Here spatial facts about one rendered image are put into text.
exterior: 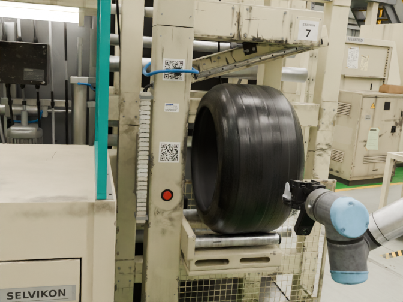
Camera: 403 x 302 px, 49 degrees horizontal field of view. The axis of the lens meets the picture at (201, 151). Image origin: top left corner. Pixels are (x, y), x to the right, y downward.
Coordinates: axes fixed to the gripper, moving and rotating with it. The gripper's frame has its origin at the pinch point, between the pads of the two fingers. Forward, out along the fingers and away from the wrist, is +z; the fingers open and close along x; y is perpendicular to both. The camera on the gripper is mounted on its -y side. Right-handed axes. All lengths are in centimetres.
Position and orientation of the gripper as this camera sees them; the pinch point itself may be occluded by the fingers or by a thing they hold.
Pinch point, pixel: (286, 197)
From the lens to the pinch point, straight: 144.2
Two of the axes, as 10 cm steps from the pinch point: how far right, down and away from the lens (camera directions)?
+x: -9.7, -0.2, -2.4
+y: 0.4, -10.0, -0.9
